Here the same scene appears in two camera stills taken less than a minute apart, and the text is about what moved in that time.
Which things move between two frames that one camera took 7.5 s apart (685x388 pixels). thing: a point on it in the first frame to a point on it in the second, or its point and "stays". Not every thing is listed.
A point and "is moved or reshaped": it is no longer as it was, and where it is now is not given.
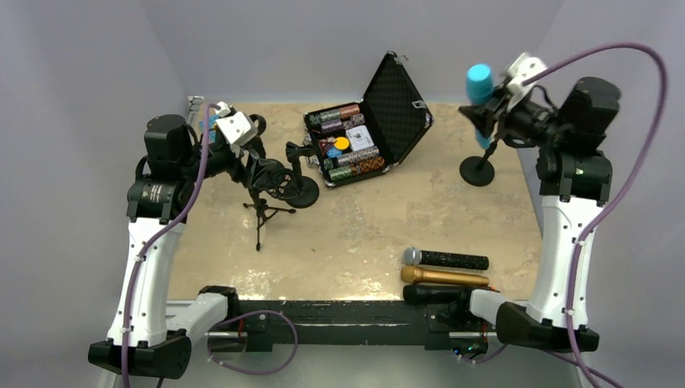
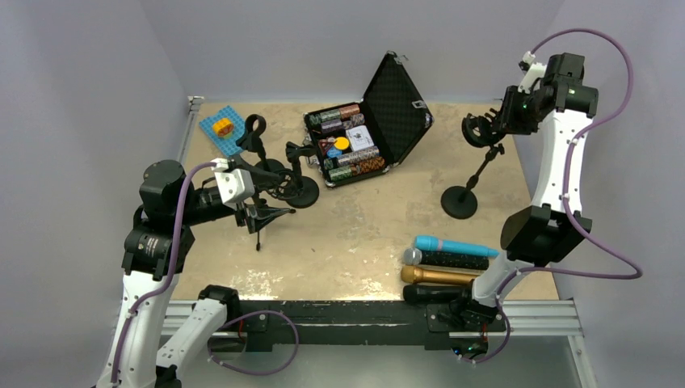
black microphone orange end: x=428 y=293 stays
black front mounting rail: x=266 y=322 stays
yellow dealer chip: x=342 y=143 stays
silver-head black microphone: x=413 y=256 stays
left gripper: x=238 y=172 to x=258 y=175
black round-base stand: x=308 y=189 stays
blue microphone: x=480 y=82 to x=434 y=243
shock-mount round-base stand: x=476 y=170 is moved or reshaped
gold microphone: x=412 y=274 stays
